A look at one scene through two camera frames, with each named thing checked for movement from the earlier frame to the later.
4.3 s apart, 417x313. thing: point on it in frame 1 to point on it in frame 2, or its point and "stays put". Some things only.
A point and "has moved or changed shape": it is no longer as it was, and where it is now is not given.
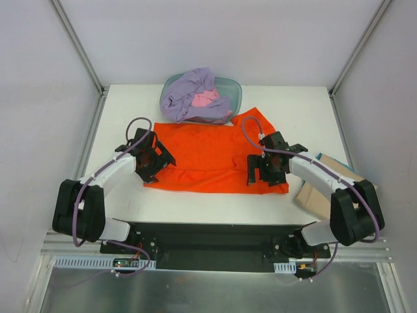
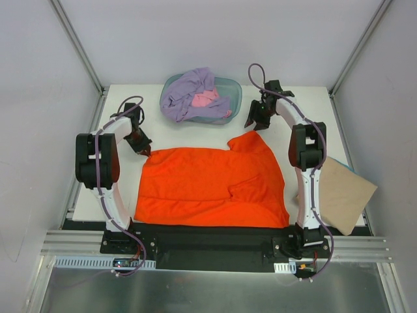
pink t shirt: [203, 99] stays put
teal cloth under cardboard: [318, 156] stays put
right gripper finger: [255, 161] to [254, 109]
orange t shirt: [214, 158] has moved or changed shape
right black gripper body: [253, 169] to [257, 115]
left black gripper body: [164, 156] to [140, 144]
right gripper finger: [276, 183] to [262, 125]
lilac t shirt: [177, 95] stays put
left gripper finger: [152, 178] to [146, 151]
